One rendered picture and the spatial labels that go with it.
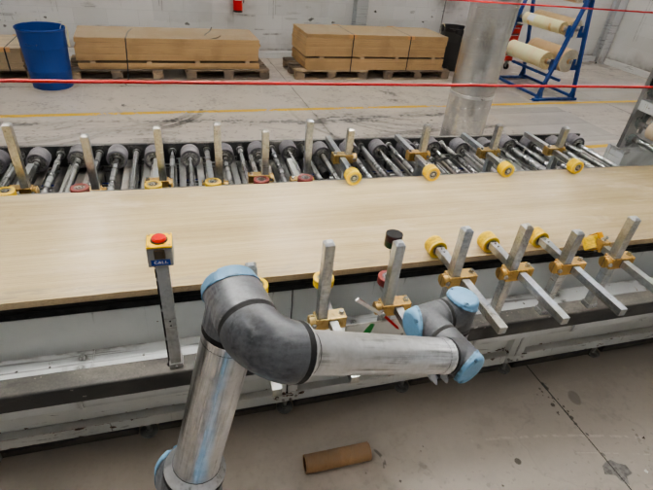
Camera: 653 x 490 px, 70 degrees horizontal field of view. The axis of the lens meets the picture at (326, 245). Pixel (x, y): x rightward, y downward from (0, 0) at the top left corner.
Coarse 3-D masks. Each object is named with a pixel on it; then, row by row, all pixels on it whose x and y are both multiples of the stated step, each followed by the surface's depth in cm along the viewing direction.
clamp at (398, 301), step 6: (378, 300) 173; (396, 300) 173; (402, 300) 173; (408, 300) 173; (378, 306) 170; (384, 306) 169; (390, 306) 170; (396, 306) 171; (408, 306) 173; (390, 312) 172
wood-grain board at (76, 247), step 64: (128, 192) 214; (192, 192) 219; (256, 192) 225; (320, 192) 230; (384, 192) 236; (448, 192) 242; (512, 192) 249; (576, 192) 256; (640, 192) 263; (0, 256) 170; (64, 256) 173; (128, 256) 176; (192, 256) 179; (256, 256) 183; (320, 256) 187; (384, 256) 190
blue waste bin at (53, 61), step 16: (16, 32) 543; (32, 32) 534; (48, 32) 541; (64, 32) 564; (32, 48) 545; (48, 48) 550; (64, 48) 567; (32, 64) 558; (48, 64) 559; (64, 64) 573
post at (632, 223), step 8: (632, 216) 182; (624, 224) 185; (632, 224) 181; (624, 232) 185; (632, 232) 184; (616, 240) 189; (624, 240) 185; (616, 248) 189; (624, 248) 188; (616, 256) 190; (600, 272) 198; (608, 272) 195; (600, 280) 198; (592, 296) 203
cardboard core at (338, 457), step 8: (336, 448) 208; (344, 448) 208; (352, 448) 208; (360, 448) 208; (368, 448) 209; (304, 456) 203; (312, 456) 204; (320, 456) 204; (328, 456) 204; (336, 456) 205; (344, 456) 205; (352, 456) 206; (360, 456) 207; (368, 456) 208; (304, 464) 207; (312, 464) 201; (320, 464) 202; (328, 464) 203; (336, 464) 204; (344, 464) 205; (352, 464) 207; (312, 472) 203
